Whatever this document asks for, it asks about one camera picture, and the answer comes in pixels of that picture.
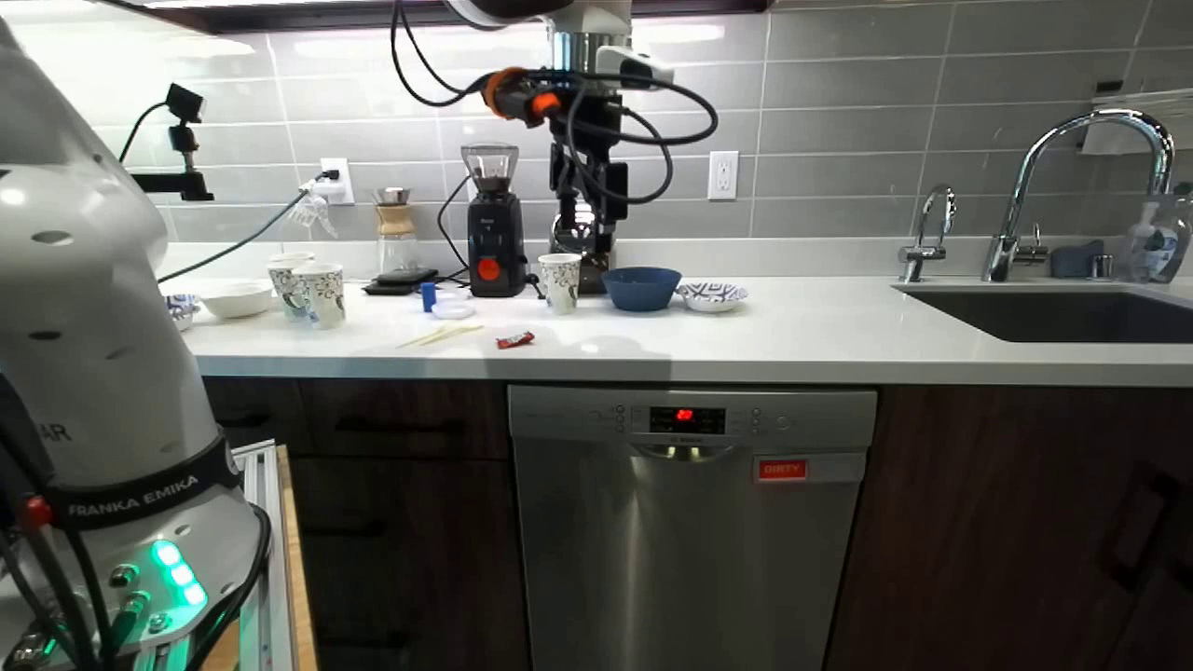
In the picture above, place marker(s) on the small chrome faucet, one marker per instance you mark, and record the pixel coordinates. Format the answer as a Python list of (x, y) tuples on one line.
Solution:
[(918, 263)]

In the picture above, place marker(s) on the cream plastic spoon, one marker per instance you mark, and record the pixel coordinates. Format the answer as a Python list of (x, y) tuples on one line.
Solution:
[(430, 337), (453, 331)]

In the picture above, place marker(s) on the glass coffee bean jar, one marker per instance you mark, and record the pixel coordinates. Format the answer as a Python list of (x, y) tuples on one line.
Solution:
[(596, 281)]

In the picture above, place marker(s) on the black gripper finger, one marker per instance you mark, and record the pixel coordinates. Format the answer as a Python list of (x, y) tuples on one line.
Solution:
[(571, 230), (605, 232)]

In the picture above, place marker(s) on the pale bluish container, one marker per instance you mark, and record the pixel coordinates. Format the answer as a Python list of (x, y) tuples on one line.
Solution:
[(1155, 244)]

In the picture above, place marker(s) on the blue bowl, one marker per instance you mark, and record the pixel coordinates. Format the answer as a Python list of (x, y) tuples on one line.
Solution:
[(643, 288)]

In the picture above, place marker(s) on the white light switch plate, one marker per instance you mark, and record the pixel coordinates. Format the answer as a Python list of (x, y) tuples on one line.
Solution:
[(722, 174)]

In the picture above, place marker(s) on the glass pour-over coffee maker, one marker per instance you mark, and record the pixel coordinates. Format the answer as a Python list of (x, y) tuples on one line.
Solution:
[(395, 238)]

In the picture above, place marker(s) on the small blue cylinder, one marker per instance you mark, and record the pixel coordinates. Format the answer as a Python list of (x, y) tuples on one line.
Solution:
[(426, 296)]

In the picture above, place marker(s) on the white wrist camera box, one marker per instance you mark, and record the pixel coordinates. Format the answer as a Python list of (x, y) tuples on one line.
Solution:
[(631, 64)]

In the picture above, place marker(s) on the kitchen sink basin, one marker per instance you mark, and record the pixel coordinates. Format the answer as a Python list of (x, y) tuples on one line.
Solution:
[(1068, 317)]

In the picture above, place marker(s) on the orange black wrist mount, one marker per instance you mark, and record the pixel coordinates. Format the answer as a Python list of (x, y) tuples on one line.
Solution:
[(525, 100)]

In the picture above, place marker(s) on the wooden robot cart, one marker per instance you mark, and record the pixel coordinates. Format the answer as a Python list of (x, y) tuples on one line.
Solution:
[(295, 582)]

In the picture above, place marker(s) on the white round plastic lid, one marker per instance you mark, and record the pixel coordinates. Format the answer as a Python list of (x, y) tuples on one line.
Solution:
[(454, 294), (454, 312)]

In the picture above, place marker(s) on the tall chrome faucet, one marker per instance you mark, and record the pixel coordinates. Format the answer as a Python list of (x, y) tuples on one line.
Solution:
[(1006, 238)]

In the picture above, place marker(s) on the black kitchen scale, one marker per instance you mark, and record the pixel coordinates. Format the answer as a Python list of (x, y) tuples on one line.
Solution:
[(398, 286)]

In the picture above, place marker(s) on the dark wood cabinet door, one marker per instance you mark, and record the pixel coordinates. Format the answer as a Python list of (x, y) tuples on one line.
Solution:
[(991, 535)]

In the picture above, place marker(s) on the black coffee grinder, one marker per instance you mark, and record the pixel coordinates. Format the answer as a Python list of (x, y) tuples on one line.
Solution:
[(492, 238)]

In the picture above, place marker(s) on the red ketchup packet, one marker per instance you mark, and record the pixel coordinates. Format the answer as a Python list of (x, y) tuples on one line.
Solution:
[(514, 337)]

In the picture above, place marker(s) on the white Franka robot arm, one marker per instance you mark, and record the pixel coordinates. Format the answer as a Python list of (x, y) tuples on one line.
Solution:
[(85, 312)]

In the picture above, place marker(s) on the dark overhead cabinet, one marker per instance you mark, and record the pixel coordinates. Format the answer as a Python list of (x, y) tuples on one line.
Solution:
[(311, 13)]

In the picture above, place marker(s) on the dark wood drawer cabinet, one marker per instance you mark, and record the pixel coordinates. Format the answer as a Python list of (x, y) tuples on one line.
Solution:
[(395, 535)]

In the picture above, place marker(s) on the white shallow bowl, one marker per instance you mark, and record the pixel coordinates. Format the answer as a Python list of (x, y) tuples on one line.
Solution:
[(236, 300)]

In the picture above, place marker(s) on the white wall power outlet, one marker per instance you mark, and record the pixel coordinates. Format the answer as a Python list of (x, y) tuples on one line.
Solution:
[(336, 179)]

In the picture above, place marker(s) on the dark sponge holder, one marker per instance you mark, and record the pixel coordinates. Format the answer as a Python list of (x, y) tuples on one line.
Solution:
[(1073, 260)]

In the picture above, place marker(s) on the stainless steel dishwasher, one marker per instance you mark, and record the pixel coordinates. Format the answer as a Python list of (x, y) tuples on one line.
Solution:
[(684, 561)]

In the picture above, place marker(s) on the black camera on stand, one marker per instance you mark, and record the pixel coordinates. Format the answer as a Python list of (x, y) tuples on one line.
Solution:
[(185, 132)]

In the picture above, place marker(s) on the white robot body foreground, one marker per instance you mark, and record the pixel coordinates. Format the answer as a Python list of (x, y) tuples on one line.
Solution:
[(24, 546)]

